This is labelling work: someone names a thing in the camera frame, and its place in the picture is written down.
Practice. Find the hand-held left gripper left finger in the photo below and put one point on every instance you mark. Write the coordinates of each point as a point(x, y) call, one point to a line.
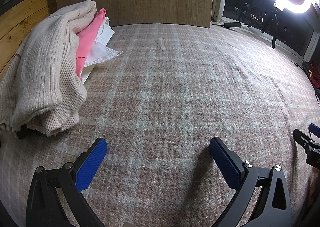
point(92, 164)

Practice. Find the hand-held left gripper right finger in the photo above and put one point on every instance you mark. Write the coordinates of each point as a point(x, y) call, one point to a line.
point(225, 164)

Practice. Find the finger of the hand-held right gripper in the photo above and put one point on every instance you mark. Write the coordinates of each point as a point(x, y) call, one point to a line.
point(315, 130)
point(312, 149)

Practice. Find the dark red garment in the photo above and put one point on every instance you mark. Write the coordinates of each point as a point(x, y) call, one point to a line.
point(315, 71)

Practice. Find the plaid blanket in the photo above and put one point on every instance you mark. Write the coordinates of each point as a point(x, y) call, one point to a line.
point(175, 79)

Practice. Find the beige ribbed sweater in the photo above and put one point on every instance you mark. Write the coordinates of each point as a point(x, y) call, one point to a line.
point(45, 66)

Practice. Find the white garment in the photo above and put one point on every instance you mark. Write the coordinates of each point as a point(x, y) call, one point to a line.
point(102, 51)

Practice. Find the pink garment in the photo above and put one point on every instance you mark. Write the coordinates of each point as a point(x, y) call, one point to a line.
point(87, 39)

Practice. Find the black power adapter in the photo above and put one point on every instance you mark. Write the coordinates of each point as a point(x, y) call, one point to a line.
point(232, 24)

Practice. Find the pine wood board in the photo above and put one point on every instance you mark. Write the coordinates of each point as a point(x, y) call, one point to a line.
point(22, 21)

